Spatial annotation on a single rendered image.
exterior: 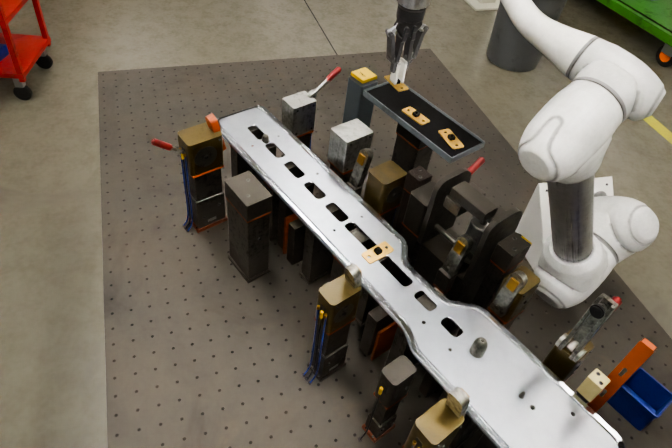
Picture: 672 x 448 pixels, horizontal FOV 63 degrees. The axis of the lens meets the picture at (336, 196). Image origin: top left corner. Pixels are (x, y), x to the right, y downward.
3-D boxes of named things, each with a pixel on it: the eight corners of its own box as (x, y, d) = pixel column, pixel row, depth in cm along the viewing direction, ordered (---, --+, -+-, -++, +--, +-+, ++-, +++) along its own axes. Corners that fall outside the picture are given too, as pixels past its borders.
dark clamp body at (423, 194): (384, 279, 172) (408, 191, 146) (411, 263, 178) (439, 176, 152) (400, 295, 168) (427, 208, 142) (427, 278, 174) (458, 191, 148)
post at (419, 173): (383, 264, 176) (407, 171, 149) (394, 257, 179) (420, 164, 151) (393, 274, 174) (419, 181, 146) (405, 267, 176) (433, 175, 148)
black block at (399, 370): (351, 434, 136) (369, 376, 116) (381, 411, 141) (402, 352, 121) (365, 451, 133) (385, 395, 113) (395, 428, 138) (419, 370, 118)
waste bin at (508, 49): (468, 45, 441) (495, -48, 391) (521, 41, 455) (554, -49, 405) (499, 79, 407) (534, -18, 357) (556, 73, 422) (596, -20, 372)
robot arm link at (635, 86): (609, 22, 113) (567, 63, 111) (690, 69, 106) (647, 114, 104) (592, 61, 125) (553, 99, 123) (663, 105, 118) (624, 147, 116)
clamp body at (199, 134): (178, 221, 181) (165, 134, 156) (215, 206, 188) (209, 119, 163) (190, 238, 176) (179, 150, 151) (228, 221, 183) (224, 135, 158)
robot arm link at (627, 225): (623, 222, 175) (682, 226, 153) (587, 262, 171) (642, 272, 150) (594, 184, 172) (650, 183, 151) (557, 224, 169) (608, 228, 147)
